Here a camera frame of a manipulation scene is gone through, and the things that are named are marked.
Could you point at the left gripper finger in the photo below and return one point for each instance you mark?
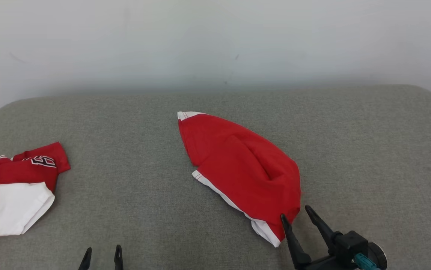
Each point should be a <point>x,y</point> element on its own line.
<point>118,260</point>
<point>86,262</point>

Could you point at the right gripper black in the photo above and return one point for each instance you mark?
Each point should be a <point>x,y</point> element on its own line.
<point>324,263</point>

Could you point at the red shorts with white trim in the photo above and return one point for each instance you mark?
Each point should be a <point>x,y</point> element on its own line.
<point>238,165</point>

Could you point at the red and white basketball jersey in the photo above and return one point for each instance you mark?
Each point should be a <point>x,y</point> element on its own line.
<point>12,180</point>

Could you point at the right wrist black round housing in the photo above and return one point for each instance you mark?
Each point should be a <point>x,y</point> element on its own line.
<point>379,257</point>

